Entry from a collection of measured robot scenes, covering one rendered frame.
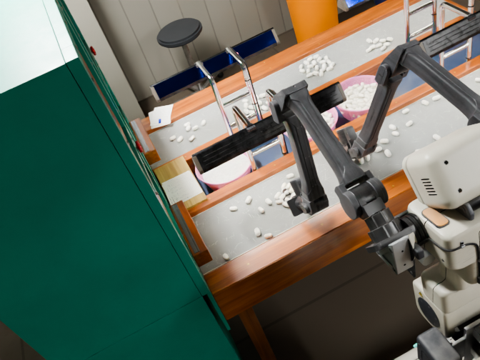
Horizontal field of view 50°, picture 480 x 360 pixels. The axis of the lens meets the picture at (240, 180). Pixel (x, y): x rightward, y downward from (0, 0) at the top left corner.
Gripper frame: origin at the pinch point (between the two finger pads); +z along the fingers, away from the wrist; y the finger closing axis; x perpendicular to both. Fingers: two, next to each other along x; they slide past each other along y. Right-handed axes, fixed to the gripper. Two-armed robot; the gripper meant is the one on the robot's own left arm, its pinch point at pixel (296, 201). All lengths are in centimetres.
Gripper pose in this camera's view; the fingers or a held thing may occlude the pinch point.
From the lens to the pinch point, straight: 197.5
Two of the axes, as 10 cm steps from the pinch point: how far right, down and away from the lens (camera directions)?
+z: -1.4, 0.1, 9.9
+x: 4.5, 8.9, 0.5
